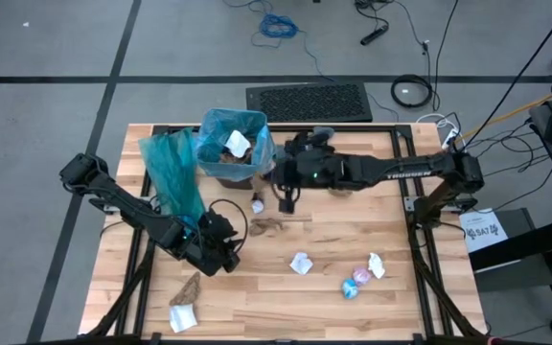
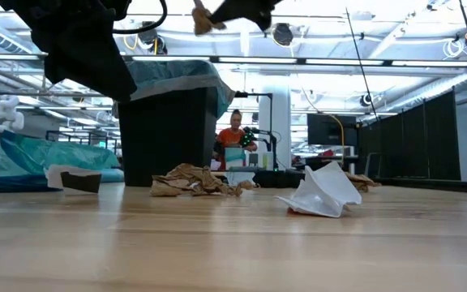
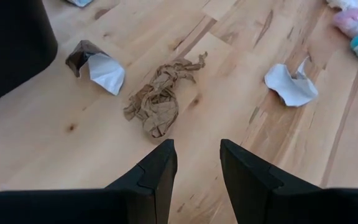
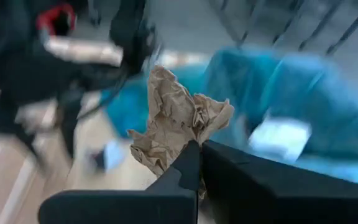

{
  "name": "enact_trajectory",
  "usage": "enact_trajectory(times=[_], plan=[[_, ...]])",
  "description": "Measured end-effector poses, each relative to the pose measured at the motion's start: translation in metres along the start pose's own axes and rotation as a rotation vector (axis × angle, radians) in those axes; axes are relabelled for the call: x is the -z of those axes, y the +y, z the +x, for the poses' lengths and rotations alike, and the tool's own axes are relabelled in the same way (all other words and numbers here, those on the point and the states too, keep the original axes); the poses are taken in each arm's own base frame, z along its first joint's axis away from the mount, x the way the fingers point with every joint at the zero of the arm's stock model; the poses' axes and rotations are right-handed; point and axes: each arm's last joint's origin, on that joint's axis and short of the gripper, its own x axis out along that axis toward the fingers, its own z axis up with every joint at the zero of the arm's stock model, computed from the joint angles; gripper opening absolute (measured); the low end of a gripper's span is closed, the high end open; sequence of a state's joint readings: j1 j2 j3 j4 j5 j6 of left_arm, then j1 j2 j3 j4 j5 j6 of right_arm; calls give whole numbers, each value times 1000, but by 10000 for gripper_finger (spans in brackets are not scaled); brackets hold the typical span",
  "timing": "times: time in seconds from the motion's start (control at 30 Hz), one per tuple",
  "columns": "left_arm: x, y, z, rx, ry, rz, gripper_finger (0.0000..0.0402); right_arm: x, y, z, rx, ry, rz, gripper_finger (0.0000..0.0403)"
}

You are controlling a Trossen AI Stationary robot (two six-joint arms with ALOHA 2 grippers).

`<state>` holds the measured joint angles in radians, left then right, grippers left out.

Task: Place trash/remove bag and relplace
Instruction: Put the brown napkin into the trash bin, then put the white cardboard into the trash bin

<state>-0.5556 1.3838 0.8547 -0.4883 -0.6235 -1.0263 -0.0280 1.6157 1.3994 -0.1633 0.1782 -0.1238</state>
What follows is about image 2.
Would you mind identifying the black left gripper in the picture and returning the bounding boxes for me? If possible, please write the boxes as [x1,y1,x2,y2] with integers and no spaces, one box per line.
[0,0,137,102]

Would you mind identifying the torn brown paper piece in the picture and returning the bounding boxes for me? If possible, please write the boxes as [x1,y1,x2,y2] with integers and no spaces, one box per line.
[191,0,227,37]

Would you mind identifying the blue plastic trash bag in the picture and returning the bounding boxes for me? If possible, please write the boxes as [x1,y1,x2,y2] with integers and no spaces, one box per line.
[0,130,122,194]
[124,59,237,119]

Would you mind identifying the black plastic trash bin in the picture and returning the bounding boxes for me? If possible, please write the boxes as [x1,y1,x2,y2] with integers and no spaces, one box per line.
[118,87,218,187]

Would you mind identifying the white black paper cup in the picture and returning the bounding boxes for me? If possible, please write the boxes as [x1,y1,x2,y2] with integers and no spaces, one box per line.
[45,164,103,195]

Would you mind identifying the large brown paper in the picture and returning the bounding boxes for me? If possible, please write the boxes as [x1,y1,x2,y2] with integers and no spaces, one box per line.
[150,163,259,199]

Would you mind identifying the white paper sheet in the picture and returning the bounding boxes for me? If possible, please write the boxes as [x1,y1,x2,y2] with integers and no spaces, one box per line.
[274,161,363,219]

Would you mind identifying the small brown paper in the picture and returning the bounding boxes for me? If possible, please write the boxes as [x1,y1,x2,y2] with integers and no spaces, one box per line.
[345,172,382,194]

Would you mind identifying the roll of blue trash bags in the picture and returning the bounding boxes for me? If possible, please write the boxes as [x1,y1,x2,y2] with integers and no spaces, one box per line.
[95,168,125,183]

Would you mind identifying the black metal stand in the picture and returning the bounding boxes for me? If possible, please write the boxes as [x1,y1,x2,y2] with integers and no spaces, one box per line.
[233,92,279,171]

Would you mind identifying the white building column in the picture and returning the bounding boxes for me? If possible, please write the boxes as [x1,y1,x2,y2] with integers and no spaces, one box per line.
[257,84,292,170]

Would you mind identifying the person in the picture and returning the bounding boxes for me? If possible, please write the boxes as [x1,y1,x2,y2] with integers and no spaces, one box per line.
[212,108,259,171]

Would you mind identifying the black computer monitor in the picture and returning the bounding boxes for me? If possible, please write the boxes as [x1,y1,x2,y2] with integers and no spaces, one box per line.
[306,113,358,147]

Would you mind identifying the teal and white box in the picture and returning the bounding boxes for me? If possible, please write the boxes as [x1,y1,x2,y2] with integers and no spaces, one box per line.
[224,147,246,170]

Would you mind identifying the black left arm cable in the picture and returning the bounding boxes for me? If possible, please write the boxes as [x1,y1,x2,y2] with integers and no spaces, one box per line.
[111,0,169,36]

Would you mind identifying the long overhead light rail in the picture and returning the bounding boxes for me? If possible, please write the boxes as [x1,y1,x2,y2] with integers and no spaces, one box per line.
[0,52,467,69]

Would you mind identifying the yellow hanging cable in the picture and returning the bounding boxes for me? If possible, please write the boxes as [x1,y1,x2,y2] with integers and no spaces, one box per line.
[326,113,346,160]

